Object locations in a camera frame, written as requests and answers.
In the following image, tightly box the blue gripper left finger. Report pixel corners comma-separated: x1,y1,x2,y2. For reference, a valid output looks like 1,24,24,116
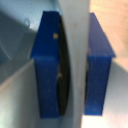
31,10,64,119

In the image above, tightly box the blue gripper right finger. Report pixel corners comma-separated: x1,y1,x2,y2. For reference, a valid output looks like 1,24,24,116
83,12,116,116

